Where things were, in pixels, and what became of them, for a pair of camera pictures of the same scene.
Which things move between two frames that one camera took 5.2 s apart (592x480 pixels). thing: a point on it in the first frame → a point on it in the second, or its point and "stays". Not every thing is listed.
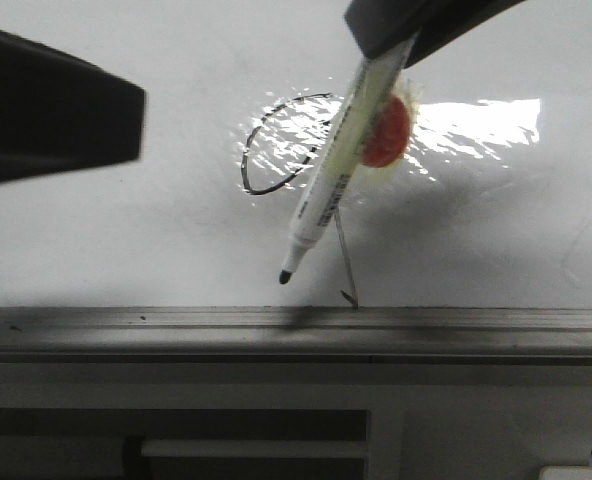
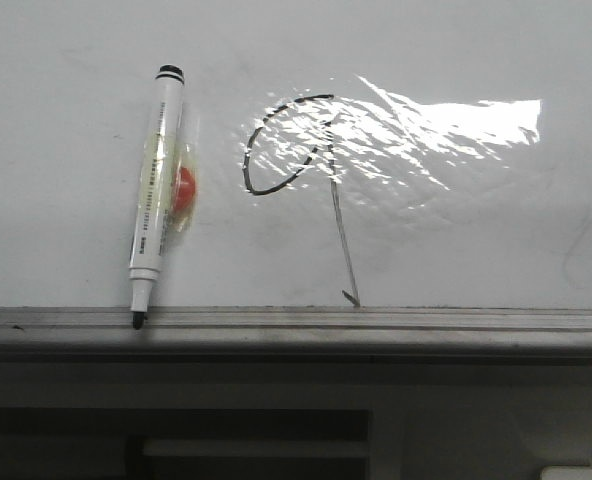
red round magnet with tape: x=392 y=131 → x=185 y=197
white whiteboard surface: x=504 y=196 stays
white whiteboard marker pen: x=375 y=82 → x=153 y=188
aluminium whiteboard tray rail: x=295 y=335 stays
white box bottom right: x=577 y=472 stays
